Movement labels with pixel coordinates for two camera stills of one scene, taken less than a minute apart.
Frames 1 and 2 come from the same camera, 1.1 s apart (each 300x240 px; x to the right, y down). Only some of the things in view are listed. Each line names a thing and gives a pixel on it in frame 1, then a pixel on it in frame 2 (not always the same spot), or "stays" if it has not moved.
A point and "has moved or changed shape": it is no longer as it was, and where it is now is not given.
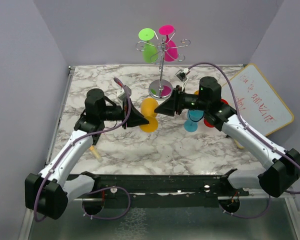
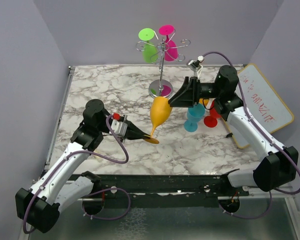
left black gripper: (136, 118) -> (134, 133)
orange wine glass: (147, 107) has moved or changed shape
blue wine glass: (191, 125) stays
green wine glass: (150, 52) stays
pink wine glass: (171, 50) stays
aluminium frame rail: (59, 115) stays
